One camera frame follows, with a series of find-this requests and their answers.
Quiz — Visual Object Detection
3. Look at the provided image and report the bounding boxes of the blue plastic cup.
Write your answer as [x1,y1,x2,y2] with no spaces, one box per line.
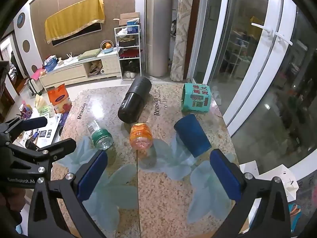
[174,114,212,158]

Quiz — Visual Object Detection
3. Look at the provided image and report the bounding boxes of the white side table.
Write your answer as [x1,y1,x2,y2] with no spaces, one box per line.
[13,112,62,148]

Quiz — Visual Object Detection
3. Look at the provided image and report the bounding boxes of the white paper box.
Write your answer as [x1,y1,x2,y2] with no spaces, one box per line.
[239,161,300,203]

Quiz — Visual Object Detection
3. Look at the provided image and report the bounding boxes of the orange snack bag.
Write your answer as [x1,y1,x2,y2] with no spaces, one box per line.
[48,84,72,114]

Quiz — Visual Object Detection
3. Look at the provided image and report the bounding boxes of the green clear plastic bottle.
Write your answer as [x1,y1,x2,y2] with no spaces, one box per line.
[88,120,113,151]

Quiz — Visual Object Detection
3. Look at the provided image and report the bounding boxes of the black cylindrical flask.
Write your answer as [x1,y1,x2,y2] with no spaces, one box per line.
[118,76,152,124]

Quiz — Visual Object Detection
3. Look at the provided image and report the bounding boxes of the orange plastic jar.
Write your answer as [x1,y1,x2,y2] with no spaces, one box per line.
[130,123,153,151]

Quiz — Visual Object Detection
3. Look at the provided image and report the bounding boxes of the cream TV cabinet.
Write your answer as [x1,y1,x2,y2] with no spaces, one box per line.
[39,51,122,89]

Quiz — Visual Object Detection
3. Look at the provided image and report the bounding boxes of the green cushion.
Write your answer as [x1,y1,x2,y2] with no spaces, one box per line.
[77,48,101,61]

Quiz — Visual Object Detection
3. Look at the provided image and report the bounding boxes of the fruit bowl with oranges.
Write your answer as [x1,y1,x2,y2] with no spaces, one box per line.
[100,40,114,54]

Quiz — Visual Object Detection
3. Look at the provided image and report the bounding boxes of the yellow cloth covered television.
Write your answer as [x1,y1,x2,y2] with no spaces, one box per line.
[45,0,105,44]

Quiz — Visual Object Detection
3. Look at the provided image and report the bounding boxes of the teal hexagonal tin box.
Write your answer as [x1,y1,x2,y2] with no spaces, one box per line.
[181,83,212,113]

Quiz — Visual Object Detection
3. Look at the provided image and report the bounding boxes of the white metal shelf rack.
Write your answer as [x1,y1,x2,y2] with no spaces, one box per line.
[114,23,142,80]

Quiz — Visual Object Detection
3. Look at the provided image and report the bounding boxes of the cardboard box on shelf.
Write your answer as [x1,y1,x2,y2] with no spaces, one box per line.
[113,12,140,26]

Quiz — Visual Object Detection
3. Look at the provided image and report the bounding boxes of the silver standing air conditioner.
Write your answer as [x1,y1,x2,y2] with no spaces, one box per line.
[146,0,173,77]

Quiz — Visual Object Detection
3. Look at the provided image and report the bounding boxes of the white sliding door frame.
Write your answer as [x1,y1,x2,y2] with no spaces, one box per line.
[187,0,297,135]

